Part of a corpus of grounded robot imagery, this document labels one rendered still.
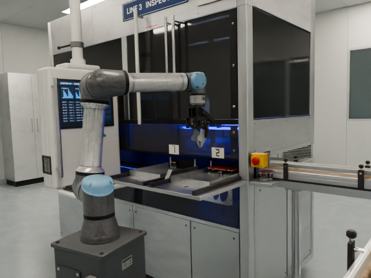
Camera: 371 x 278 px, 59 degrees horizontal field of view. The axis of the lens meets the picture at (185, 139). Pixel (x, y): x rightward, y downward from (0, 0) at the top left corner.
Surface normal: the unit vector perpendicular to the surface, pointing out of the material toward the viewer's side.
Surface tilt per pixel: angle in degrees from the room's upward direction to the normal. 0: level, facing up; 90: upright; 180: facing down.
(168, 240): 90
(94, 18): 90
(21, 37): 90
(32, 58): 90
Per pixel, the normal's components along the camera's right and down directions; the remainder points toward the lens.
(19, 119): 0.76, 0.04
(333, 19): -0.65, 0.08
